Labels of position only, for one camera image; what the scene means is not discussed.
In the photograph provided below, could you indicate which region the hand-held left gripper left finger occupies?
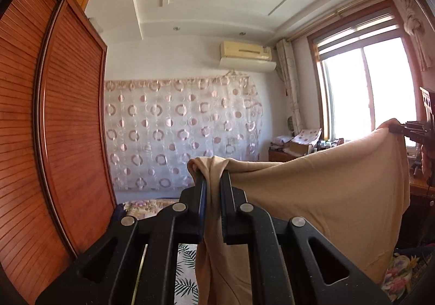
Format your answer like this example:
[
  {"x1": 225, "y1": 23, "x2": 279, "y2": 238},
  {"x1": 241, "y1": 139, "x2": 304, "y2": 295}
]
[{"x1": 36, "y1": 176, "x2": 208, "y2": 305}]

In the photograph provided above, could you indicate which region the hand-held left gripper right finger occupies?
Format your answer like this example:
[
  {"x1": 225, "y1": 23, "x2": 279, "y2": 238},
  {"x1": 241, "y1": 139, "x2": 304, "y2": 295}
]
[{"x1": 219, "y1": 170, "x2": 392, "y2": 305}]

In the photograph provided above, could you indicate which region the beige printed t-shirt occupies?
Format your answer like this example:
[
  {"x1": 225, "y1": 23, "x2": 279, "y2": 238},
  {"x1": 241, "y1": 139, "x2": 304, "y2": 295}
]
[{"x1": 187, "y1": 118, "x2": 412, "y2": 305}]

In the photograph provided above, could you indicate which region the person's right hand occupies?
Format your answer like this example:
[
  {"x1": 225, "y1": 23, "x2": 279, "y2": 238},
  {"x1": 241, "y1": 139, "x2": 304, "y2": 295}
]
[{"x1": 421, "y1": 146, "x2": 431, "y2": 175}]

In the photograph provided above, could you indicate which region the floral blanket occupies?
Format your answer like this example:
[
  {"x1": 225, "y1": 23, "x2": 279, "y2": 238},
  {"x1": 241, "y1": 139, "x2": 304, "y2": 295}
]
[{"x1": 122, "y1": 198, "x2": 181, "y2": 221}]

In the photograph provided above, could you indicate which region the window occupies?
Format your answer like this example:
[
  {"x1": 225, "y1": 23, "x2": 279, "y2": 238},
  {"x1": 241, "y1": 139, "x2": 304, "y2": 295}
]
[{"x1": 307, "y1": 0, "x2": 426, "y2": 150}]

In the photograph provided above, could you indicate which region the group of small bottles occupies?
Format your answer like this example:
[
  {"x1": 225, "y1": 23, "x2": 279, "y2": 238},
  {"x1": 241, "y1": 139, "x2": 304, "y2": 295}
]
[{"x1": 317, "y1": 138, "x2": 344, "y2": 150}]

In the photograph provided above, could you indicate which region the low wooden cabinet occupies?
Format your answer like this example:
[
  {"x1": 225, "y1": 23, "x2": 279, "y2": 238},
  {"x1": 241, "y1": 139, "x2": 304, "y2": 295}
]
[{"x1": 268, "y1": 148, "x2": 435, "y2": 258}]

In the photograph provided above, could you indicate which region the sheer circle-patterned curtain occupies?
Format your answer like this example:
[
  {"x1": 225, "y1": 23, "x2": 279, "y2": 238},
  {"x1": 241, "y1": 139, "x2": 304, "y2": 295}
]
[{"x1": 104, "y1": 75, "x2": 265, "y2": 192}]

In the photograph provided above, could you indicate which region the stack of papers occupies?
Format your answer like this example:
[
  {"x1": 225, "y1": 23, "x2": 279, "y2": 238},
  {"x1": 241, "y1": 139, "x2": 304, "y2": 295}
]
[{"x1": 270, "y1": 134, "x2": 293, "y2": 151}]

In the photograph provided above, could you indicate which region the white pink-dotted cloth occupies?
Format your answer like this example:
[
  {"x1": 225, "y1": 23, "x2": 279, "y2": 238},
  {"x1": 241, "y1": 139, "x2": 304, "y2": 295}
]
[{"x1": 293, "y1": 128, "x2": 323, "y2": 146}]

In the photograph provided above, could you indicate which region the tied patterned window drape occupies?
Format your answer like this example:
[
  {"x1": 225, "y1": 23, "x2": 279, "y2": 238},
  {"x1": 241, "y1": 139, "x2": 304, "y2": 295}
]
[{"x1": 387, "y1": 0, "x2": 435, "y2": 72}]

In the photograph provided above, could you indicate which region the white patterned window drape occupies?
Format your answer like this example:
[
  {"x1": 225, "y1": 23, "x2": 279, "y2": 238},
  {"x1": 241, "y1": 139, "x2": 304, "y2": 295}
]
[{"x1": 275, "y1": 39, "x2": 304, "y2": 136}]

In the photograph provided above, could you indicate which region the floral cloth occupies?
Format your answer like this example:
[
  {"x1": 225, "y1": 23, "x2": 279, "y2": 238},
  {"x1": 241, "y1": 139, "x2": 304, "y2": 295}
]
[{"x1": 380, "y1": 253, "x2": 422, "y2": 303}]

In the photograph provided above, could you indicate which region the brown slatted wooden wardrobe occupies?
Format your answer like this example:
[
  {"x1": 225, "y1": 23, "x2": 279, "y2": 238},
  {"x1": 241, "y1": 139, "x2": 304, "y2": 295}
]
[{"x1": 0, "y1": 0, "x2": 118, "y2": 305}]

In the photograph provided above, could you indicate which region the wall air conditioner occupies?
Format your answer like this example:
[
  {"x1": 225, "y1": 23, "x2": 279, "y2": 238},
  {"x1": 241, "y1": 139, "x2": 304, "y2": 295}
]
[{"x1": 219, "y1": 40, "x2": 278, "y2": 73}]

